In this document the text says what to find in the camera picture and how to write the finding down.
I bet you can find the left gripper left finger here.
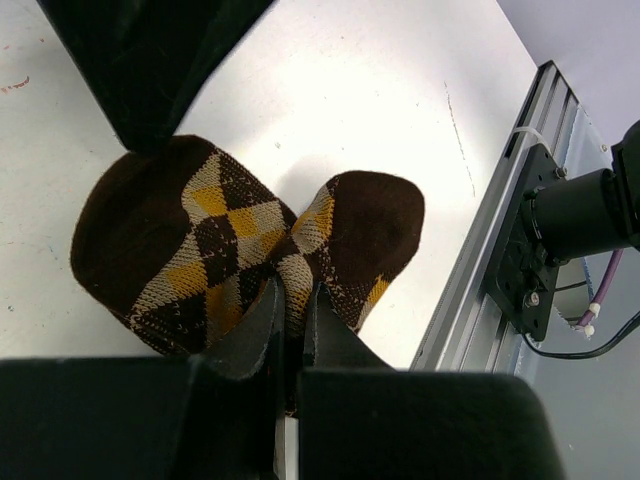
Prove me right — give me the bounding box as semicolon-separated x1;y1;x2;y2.
171;277;285;479

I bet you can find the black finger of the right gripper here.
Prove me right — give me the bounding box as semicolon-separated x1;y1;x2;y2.
39;0;273;153

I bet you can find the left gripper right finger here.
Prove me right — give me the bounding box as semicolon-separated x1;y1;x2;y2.
299;285;399;479

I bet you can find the thin black cable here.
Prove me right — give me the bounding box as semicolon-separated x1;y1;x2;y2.
522;309;640;361

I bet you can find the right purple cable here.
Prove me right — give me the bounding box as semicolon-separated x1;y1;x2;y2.
574;247;626;339

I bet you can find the brown argyle sock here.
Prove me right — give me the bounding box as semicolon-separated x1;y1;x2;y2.
70;135;425;355

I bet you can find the aluminium front rail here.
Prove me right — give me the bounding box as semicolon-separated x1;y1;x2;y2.
410;61;579;373

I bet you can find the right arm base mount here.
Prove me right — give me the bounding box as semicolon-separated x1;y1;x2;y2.
486;144;559;342

